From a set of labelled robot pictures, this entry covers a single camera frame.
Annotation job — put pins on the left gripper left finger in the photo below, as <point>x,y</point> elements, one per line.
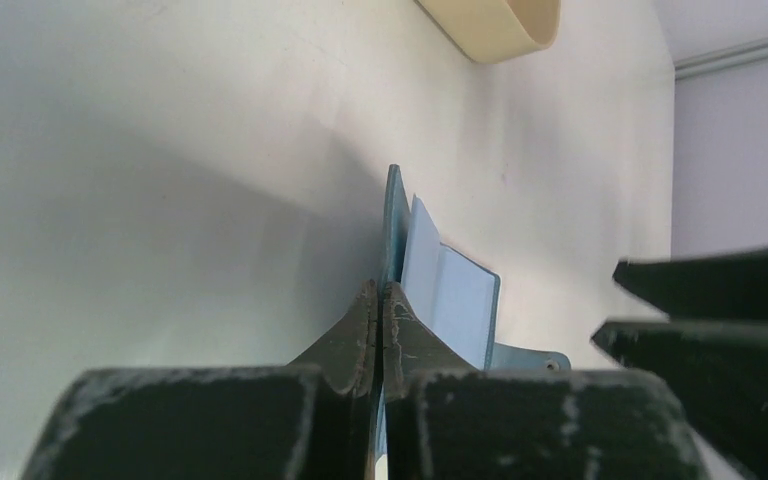
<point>312,418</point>

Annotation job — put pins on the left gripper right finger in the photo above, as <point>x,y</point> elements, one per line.
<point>448,420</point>

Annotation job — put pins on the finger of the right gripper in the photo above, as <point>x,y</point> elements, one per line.
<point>719,372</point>
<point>731,286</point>

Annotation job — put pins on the blue leather card holder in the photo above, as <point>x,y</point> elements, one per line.
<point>452,295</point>

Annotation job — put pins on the beige oval tray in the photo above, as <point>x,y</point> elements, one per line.
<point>494,31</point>

